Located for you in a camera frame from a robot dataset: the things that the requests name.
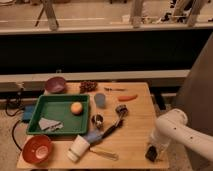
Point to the blue power box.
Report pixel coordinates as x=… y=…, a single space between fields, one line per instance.
x=28 y=113

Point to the blue plastic cup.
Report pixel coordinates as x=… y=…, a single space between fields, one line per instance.
x=100 y=100

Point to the blue cloth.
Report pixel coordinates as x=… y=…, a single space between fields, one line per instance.
x=93 y=137

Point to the pale translucent gripper body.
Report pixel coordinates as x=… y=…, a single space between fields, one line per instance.
x=161 y=146

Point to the black eraser block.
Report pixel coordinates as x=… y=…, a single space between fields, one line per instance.
x=151 y=153

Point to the green plastic tray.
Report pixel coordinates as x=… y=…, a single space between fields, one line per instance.
x=57 y=107

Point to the black handled brush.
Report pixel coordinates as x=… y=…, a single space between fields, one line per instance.
x=121 y=112

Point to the orange carrot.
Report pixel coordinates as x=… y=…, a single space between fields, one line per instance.
x=127 y=98

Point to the red bowl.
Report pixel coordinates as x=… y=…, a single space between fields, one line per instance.
x=37 y=149

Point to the small dark utensil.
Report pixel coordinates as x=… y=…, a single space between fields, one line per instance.
x=113 y=89

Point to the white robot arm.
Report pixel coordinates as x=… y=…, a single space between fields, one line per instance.
x=173 y=126

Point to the orange round fruit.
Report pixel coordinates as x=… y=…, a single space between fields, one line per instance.
x=76 y=108

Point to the white paper cup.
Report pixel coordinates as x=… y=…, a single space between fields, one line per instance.
x=77 y=148

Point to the dark grape bunch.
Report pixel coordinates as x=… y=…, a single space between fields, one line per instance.
x=87 y=86

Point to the purple bowl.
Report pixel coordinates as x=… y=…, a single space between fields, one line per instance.
x=55 y=84

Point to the grey folded cloth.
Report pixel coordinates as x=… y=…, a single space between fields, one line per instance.
x=49 y=125

